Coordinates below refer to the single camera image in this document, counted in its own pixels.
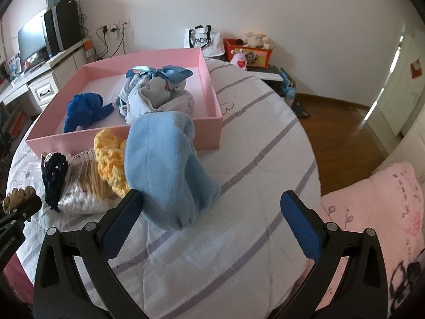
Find pink shallow box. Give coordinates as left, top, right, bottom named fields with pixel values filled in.
left=27, top=48, right=223, bottom=156

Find beige plush toy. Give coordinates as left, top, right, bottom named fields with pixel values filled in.
left=244, top=32, right=270, bottom=50

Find dark navy crochet scrunchie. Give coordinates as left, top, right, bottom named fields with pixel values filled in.
left=41, top=153, right=69, bottom=212

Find white desk with drawers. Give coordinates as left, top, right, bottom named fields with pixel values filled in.
left=1, top=41, right=87, bottom=116

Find brown satin scrunchie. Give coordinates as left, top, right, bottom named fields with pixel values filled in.
left=2, top=186, right=39, bottom=215

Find pink plush toy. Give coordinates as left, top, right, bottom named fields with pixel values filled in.
left=230, top=49, right=248, bottom=71

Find wall power sockets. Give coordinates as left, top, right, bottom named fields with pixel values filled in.
left=100, top=18, right=131, bottom=39

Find pink quilt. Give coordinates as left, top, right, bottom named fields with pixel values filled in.
left=319, top=162, right=424, bottom=314

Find yellow crochet item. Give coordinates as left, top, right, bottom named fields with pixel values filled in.
left=94, top=129, right=130, bottom=198

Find white striped bed sheet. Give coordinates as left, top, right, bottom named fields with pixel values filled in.
left=6, top=56, right=321, bottom=319

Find orange toy box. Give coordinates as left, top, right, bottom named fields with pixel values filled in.
left=223, top=38, right=272, bottom=68

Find cotton swab plastic pack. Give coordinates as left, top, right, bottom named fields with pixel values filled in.
left=58, top=149, right=118, bottom=215

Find white tote bag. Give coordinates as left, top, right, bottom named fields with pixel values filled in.
left=184, top=24, right=225, bottom=58

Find low black white cabinet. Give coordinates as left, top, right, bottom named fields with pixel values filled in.
left=248, top=66, right=283, bottom=82

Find printed cloth with blue ribbon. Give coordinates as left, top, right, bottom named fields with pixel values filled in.
left=116, top=66, right=194, bottom=125

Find black computer monitor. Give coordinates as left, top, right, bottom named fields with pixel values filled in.
left=17, top=10, right=45, bottom=64

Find royal blue knitted item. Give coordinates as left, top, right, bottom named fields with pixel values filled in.
left=63, top=92, right=114, bottom=133

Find light blue plush cloth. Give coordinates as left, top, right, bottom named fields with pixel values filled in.
left=124, top=112, right=220, bottom=230

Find black computer tower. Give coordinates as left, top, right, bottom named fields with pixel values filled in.
left=43, top=1, right=82, bottom=58

